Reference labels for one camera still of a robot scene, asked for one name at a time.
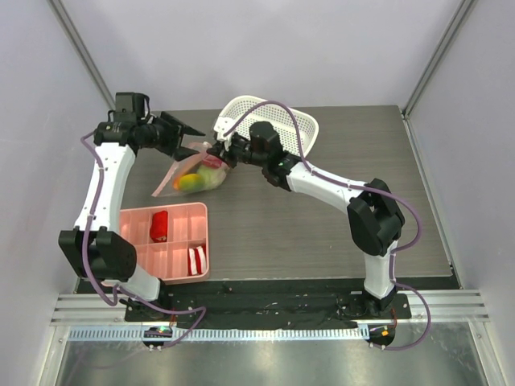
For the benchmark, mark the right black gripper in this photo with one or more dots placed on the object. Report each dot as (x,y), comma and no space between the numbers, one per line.
(230,149)

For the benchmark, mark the clear pink zip top bag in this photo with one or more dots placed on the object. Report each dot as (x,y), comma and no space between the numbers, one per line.
(200,172)

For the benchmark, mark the pink divided organizer tray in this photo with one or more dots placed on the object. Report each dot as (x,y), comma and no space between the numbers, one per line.
(187,228)

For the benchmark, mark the slotted grey cable duct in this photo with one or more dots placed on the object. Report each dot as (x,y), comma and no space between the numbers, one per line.
(148,334)

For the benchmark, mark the white perforated plastic basket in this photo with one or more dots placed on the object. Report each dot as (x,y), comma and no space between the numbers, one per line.
(279,118)

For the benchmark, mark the aluminium front rail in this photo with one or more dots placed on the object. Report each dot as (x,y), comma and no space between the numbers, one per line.
(435,305)

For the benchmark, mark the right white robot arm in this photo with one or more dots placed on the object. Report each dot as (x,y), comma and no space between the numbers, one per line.
(375,220)

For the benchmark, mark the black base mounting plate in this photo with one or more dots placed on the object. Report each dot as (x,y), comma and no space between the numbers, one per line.
(263,310)

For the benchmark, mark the right aluminium corner post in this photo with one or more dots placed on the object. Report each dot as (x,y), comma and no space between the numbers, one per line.
(458,19)

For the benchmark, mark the red plush fake food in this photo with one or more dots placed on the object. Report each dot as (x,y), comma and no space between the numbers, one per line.
(159,227)

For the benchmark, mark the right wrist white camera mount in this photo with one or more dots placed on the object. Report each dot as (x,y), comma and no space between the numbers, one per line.
(223,130)

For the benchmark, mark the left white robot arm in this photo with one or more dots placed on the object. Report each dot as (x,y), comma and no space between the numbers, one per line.
(94,246)

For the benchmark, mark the left aluminium corner post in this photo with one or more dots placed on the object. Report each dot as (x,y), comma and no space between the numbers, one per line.
(69,27)

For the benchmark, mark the aluminium corner post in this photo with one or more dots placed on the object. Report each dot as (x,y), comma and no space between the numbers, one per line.
(458,19)
(69,27)

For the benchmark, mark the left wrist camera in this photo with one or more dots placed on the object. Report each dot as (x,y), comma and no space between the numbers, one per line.
(131,106)

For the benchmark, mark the red white striped fake food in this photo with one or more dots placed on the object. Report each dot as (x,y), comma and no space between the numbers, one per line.
(197,262)

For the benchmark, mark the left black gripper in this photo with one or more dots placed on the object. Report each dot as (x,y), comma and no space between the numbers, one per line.
(175,129)

